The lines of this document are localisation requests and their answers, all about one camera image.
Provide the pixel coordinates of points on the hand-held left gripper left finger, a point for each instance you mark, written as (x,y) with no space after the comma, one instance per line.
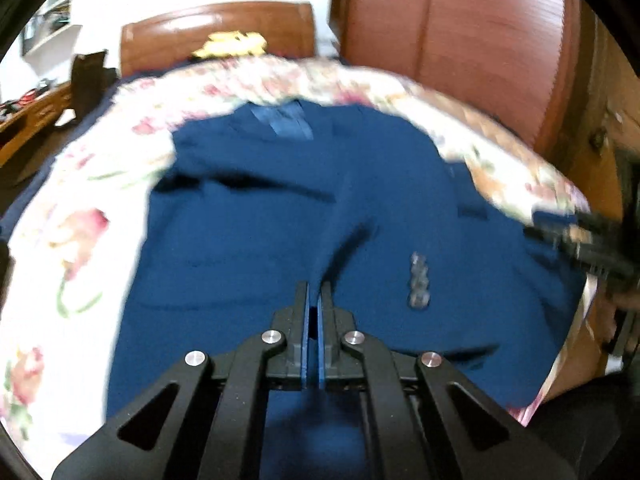
(304,340)

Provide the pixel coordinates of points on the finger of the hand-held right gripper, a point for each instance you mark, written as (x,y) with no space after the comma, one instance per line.
(555,218)
(555,240)

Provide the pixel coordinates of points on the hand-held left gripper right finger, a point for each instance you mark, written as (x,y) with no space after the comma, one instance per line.
(324,340)

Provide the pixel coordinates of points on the navy blue suit jacket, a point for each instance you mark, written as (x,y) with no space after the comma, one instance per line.
(250,235)

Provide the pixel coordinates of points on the wooden room door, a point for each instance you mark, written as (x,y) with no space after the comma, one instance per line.
(600,110)

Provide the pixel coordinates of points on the person's dark clothing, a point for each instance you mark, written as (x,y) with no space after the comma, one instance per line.
(590,425)

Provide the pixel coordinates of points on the louvred wooden wardrobe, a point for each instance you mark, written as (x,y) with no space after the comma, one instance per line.
(450,35)

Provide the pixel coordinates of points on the floral blanket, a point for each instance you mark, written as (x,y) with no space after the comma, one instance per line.
(75,260)

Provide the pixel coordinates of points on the yellow plush toy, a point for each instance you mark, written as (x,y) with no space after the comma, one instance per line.
(230,42)

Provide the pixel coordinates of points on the wooden bed headboard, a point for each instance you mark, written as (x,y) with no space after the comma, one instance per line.
(175,35)

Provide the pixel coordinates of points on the dark desk chair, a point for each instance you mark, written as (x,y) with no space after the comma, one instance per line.
(90,80)

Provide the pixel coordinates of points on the wooden desk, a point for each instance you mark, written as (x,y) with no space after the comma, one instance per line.
(30,120)

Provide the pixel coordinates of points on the white wall shelf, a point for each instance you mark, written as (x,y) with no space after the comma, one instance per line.
(55,35)

